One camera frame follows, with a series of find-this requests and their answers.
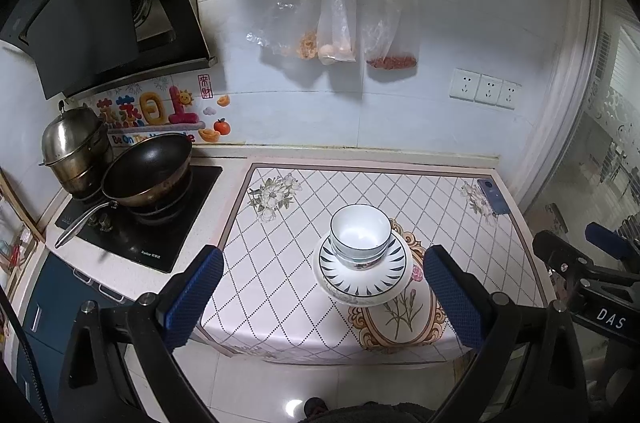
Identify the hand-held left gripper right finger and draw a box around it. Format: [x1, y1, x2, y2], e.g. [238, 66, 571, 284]
[422, 244, 591, 423]

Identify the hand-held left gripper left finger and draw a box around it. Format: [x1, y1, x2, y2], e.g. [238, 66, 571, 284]
[57, 244, 225, 423]

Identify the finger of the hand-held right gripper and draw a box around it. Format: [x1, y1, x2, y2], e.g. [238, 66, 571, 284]
[585, 222, 640, 261]
[531, 230, 640, 289]

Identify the blue leaf pattern plate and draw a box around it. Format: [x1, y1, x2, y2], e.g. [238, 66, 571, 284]
[318, 230, 414, 291]

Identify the floral print white bowl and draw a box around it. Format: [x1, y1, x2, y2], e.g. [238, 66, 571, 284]
[332, 248, 388, 271]

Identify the white bowl with dark rim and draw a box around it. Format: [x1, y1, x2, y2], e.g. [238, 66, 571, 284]
[329, 204, 392, 260]

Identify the black gas stove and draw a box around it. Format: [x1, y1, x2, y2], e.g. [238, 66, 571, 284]
[54, 163, 223, 275]

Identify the blue smartphone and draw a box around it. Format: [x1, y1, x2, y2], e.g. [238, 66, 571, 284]
[476, 178, 510, 216]

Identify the frosted glass sliding door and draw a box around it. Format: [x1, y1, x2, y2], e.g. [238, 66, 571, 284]
[520, 0, 640, 254]

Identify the diamond pattern table mat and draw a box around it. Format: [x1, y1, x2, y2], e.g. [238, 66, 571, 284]
[197, 162, 558, 366]

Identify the blue kitchen cabinet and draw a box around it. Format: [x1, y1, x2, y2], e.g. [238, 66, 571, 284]
[15, 250, 126, 409]

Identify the black wok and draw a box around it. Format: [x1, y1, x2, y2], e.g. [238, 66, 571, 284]
[54, 133, 195, 249]

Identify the person's dark clothing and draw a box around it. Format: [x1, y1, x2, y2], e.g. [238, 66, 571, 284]
[302, 395, 441, 423]

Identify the wooden shelf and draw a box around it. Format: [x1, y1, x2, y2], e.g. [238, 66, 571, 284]
[0, 168, 48, 299]

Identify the stainless steel pot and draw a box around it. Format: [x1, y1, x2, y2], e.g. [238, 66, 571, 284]
[39, 100, 115, 199]

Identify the plastic bag of red goods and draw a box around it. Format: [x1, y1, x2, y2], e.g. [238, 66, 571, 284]
[362, 0, 420, 71]

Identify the plastic bag of dried shrimp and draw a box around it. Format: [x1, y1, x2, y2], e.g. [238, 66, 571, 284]
[245, 0, 323, 60]

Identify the plastic bag of eggs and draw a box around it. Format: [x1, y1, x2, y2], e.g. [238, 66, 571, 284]
[317, 0, 358, 66]

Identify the black range hood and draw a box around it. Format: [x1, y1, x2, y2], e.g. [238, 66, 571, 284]
[0, 0, 218, 101]

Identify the white wall outlet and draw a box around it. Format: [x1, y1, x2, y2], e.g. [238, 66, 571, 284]
[449, 68, 482, 100]
[474, 74, 506, 105]
[497, 80, 522, 110]

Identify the colourful wall sticker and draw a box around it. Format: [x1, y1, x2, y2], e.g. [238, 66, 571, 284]
[82, 73, 233, 146]

